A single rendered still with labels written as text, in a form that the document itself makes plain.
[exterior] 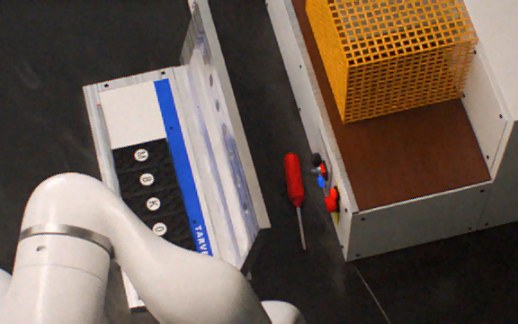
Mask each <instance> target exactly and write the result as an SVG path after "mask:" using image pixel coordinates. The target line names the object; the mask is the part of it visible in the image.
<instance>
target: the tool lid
mask: <svg viewBox="0 0 518 324"><path fill-rule="evenodd" d="M180 62H181V66H182V68H183V71H184V74H185V78H186V82H185V84H186V87H187V91H188V95H189V99H190V103H191V110H192V116H193V120H194V124H195V128H196V131H198V134H199V135H200V138H201V145H202V149H203V152H204V155H206V157H207V160H208V165H209V168H210V170H209V174H210V181H211V184H212V189H213V193H214V195H215V199H214V200H215V204H216V206H217V210H218V215H219V221H221V225H222V229H223V230H224V231H225V236H226V240H227V243H228V249H230V250H231V253H232V257H233V261H234V265H235V267H236V268H237V269H238V270H239V271H240V272H241V273H242V274H244V275H245V276H247V274H248V272H249V270H250V268H251V266H252V264H253V262H254V261H255V257H256V255H257V253H258V251H259V249H260V247H261V245H262V244H263V241H264V239H265V237H267V235H268V232H269V230H270V228H271V224H270V221H269V217H268V214H267V210H266V209H265V207H264V203H263V197H262V195H261V191H260V186H259V184H258V180H257V177H256V173H255V168H254V165H253V160H252V158H251V154H250V150H249V147H248V144H247V141H246V135H245V131H244V128H242V124H241V121H240V118H239V113H238V110H237V105H236V101H235V98H234V95H233V90H232V87H231V84H230V81H229V77H228V72H227V68H226V64H225V60H224V58H223V54H222V51H221V47H220V44H219V41H218V38H217V34H216V32H215V28H214V24H213V21H212V17H211V14H210V9H209V5H208V2H207V0H197V2H196V5H195V6H194V8H193V12H192V18H191V21H190V25H189V28H188V31H187V34H186V37H185V41H184V44H183V50H182V54H181V57H180Z"/></svg>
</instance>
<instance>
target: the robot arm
mask: <svg viewBox="0 0 518 324"><path fill-rule="evenodd" d="M110 259H112V261H114V262H116V263H117V264H118V265H119V266H120V267H121V269H122V270H123V272H124V273H126V275H127V277H128V278H129V280H130V281H131V284H132V286H133V288H134V289H135V291H136V292H137V294H138V296H139V298H140V299H141V300H142V301H143V303H144V304H145V306H146V307H147V310H148V311H150V312H151V313H152V315H153V316H154V317H155V318H156V319H157V320H158V321H159V322H160V323H162V324H307V323H306V321H305V319H304V318H303V316H302V314H301V313H300V311H299V310H298V309H297V308H296V307H294V305H292V304H290V303H287V302H285V301H260V300H259V299H258V297H257V295H256V293H255V291H254V289H253V288H252V286H251V284H250V283H249V281H248V280H247V278H246V277H245V275H244V274H242V273H241V272H240V271H239V270H238V269H237V268H236V267H234V266H233V265H231V264H230V263H228V262H226V261H224V260H221V259H218V258H217V257H214V256H209V255H205V254H202V253H198V252H193V251H191V250H187V249H184V248H182V247H177V246H176V245H173V244H171V243H169V242H167V241H165V240H164V239H162V238H160V237H159V236H158V235H157V234H156V233H155V232H154V231H153V230H152V229H150V228H148V227H147V226H146V225H145V224H144V223H143V222H142V221H141V220H140V219H139V218H138V217H137V216H136V215H135V214H134V213H133V212H132V209H131V208H130V207H129V206H128V205H126V204H125V203H124V202H123V201H122V199H121V198H120V197H119V196H118V195H117V194H116V193H115V192H114V191H113V190H112V189H110V187H109V186H108V185H106V184H105V183H102V182H100V181H99V180H97V179H95V178H93V177H90V176H88V175H82V174H78V173H66V174H61V175H55V176H52V177H50V178H48V179H46V180H45V181H43V182H42V183H41V184H40V185H39V186H38V187H37V189H36V190H35V191H34V193H33V194H32V196H31V198H30V200H29V202H28V204H27V207H26V210H24V215H23V219H22V226H21V231H20V237H19V242H18V248H17V252H16V258H15V264H14V269H13V276H11V275H9V274H8V273H7V272H6V271H4V270H2V269H0V324H102V318H103V305H104V299H105V293H106V286H107V279H108V273H109V266H110Z"/></svg>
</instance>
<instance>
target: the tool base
mask: <svg viewBox="0 0 518 324"><path fill-rule="evenodd" d="M163 71H164V72H165V74H164V75H163V76H162V75H161V72H163ZM166 77H167V78H169V79H170V83H171V87H172V90H173V95H174V98H175V101H176V105H177V109H178V112H179V116H180V121H181V124H182V127H183V134H184V137H185V142H186V146H187V149H188V153H189V157H190V160H191V165H192V171H193V175H194V179H195V183H196V186H198V191H199V195H200V198H201V204H202V208H203V212H204V216H205V220H206V223H207V227H208V231H209V234H210V242H211V245H212V249H213V253H214V257H217V258H218V259H221V260H224V261H226V262H228V263H230V264H231V265H233V266H235V265H234V261H233V257H232V253H231V250H230V249H228V243H227V240H226V236H225V231H224V230H223V229H222V225H221V221H219V215H218V210H217V206H216V203H215V200H214V199H215V195H214V193H213V189H212V184H211V181H210V174H209V170H210V168H209V165H208V160H207V157H206V155H204V152H203V149H202V145H201V138H200V135H199V134H198V131H196V128H195V124H194V120H193V116H192V110H191V103H190V99H189V95H188V91H187V87H186V84H185V82H186V78H185V74H184V71H183V67H182V66H180V67H167V68H166V69H162V70H158V71H154V72H150V73H145V74H141V75H136V76H129V77H124V78H120V79H115V80H112V81H107V82H103V83H98V84H94V85H87V86H83V88H84V92H85V100H86V105H87V109H88V113H89V119H90V123H91V127H92V132H93V136H94V145H95V149H96V154H97V157H98V162H99V168H100V172H101V176H102V180H103V182H104V183H105V184H106V185H108V186H109V187H110V189H112V190H113V191H114V186H113V181H112V174H111V170H110V165H109V160H108V156H107V152H106V147H105V143H104V138H103V130H101V126H100V122H99V117H98V112H97V108H96V105H97V104H100V105H101V109H103V105H102V104H101V101H100V96H99V94H100V93H103V91H107V90H112V89H115V88H120V87H124V86H132V85H136V84H140V83H145V82H148V81H154V80H158V79H162V78H166ZM105 84H109V86H108V87H105V86H104V85H105ZM103 118H104V113H103ZM104 122H105V118H104ZM105 126H106V122H105ZM106 130H107V126H106ZM107 135H108V139H109V134H108V131H107ZM109 144H110V139H109ZM110 148H111V144H110ZM111 152H112V148H111ZM112 160H113V157H112ZM113 165H114V160H113ZM114 169H115V166H114ZM114 192H115V191H114ZM121 272H122V277H123V282H124V287H126V291H127V295H128V300H129V308H130V311H131V313H133V312H137V311H143V310H147V307H146V306H145V304H144V303H143V301H142V300H139V299H138V296H137V292H136V291H135V289H134V288H133V286H132V284H131V281H130V279H129V278H128V277H127V275H126V273H124V272H123V270H122V269H121Z"/></svg>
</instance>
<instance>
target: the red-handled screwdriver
mask: <svg viewBox="0 0 518 324"><path fill-rule="evenodd" d="M283 166H284V173H285V179H286V185H287V193H288V200H290V203H293V204H294V205H295V207H296V208H297V214H298V220H299V232H300V239H301V246H302V250H306V247H305V240H304V233H303V227H302V220H301V215H300V205H301V203H303V201H304V200H305V196H304V190H303V183H302V177H301V171H300V164H299V156H298V155H296V154H293V153H291V154H287V155H285V157H283Z"/></svg>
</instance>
